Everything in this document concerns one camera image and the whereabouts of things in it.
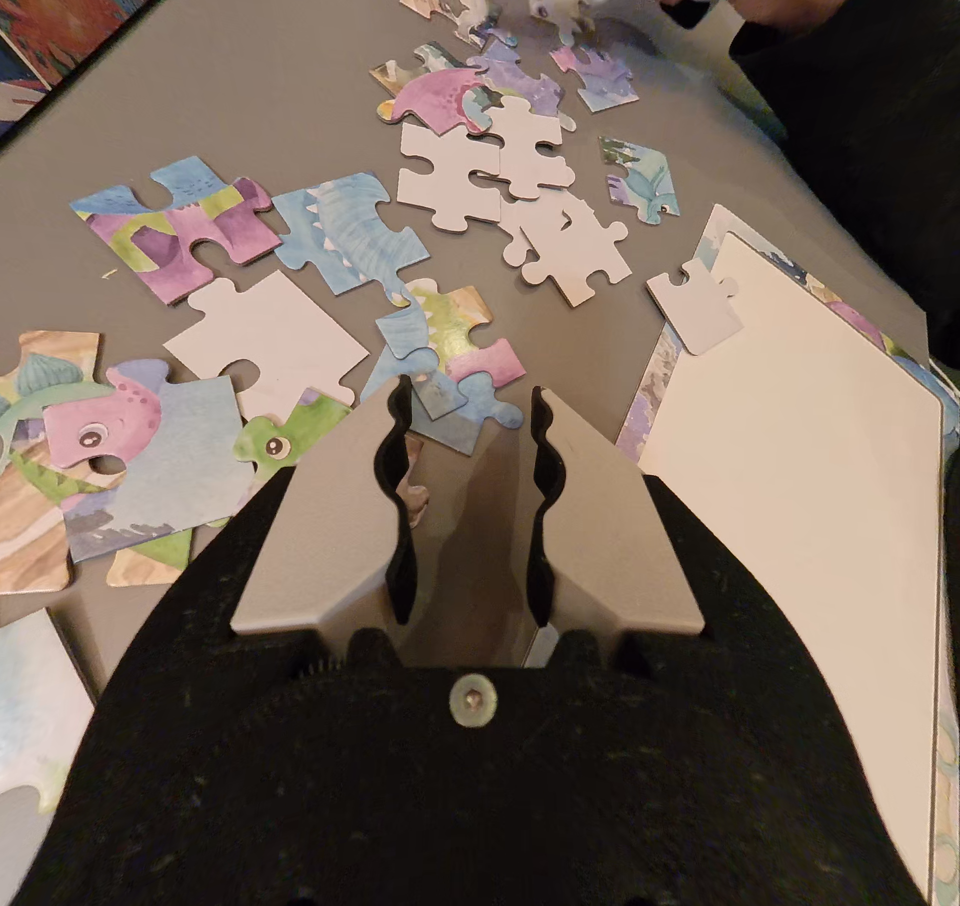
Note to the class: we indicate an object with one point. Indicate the puzzle tray with painted border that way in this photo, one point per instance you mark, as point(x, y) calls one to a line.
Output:
point(810, 471)

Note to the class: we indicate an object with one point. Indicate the person's right forearm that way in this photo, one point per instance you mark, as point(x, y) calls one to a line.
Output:
point(862, 134)

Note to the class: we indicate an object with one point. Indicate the illustrated puzzle box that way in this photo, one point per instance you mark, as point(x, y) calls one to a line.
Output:
point(67, 6)

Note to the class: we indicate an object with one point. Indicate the shiny plastic sheet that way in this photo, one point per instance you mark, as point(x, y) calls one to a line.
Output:
point(34, 696)

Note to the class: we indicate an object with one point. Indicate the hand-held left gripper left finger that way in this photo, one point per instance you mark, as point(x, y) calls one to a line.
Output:
point(322, 546)

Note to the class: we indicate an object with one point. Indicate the blue dinosaur head jigsaw piece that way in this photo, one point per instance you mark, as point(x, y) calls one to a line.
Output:
point(649, 186)

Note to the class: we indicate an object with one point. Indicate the pile of jigsaw pieces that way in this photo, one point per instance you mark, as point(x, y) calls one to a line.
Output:
point(450, 171)

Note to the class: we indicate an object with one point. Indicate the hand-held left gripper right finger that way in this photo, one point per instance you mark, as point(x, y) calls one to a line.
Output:
point(622, 554)

